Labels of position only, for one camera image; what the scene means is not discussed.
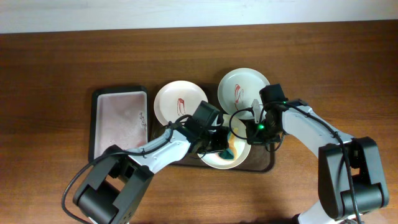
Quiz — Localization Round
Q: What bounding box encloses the green yellow sponge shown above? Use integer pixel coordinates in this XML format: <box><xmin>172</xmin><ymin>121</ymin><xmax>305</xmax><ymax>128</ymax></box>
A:
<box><xmin>218</xmin><ymin>132</ymin><xmax>238</xmax><ymax>161</ymax></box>

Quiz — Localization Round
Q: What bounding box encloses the white plate front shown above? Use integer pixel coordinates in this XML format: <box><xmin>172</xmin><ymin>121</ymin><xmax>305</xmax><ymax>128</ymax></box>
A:
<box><xmin>197</xmin><ymin>114</ymin><xmax>251</xmax><ymax>169</ymax></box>

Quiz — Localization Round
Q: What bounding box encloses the white plate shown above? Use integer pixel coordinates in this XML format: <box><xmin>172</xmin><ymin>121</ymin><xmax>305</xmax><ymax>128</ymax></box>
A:
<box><xmin>197</xmin><ymin>114</ymin><xmax>251</xmax><ymax>169</ymax></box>
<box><xmin>154</xmin><ymin>80</ymin><xmax>208</xmax><ymax>125</ymax></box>

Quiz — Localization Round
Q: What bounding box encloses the pale green plate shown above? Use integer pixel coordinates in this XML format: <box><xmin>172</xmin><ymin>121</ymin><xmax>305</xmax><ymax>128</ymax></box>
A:
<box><xmin>218</xmin><ymin>68</ymin><xmax>270</xmax><ymax>115</ymax></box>

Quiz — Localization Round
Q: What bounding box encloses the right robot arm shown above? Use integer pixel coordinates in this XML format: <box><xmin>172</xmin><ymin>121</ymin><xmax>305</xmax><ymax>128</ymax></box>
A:
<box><xmin>247</xmin><ymin>84</ymin><xmax>389</xmax><ymax>223</ymax></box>

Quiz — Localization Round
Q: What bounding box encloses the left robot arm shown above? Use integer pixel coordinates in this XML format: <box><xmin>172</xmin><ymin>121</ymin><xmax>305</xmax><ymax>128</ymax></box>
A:
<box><xmin>73</xmin><ymin>101</ymin><xmax>229</xmax><ymax>224</ymax></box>

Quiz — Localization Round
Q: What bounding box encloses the large brown tray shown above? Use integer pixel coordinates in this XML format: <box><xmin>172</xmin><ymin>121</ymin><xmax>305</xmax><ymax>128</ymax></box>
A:
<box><xmin>149</xmin><ymin>83</ymin><xmax>275</xmax><ymax>173</ymax></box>

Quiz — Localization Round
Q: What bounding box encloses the small black tray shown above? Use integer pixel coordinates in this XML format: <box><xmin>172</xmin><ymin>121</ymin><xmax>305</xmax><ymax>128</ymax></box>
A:
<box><xmin>88</xmin><ymin>85</ymin><xmax>149</xmax><ymax>162</ymax></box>

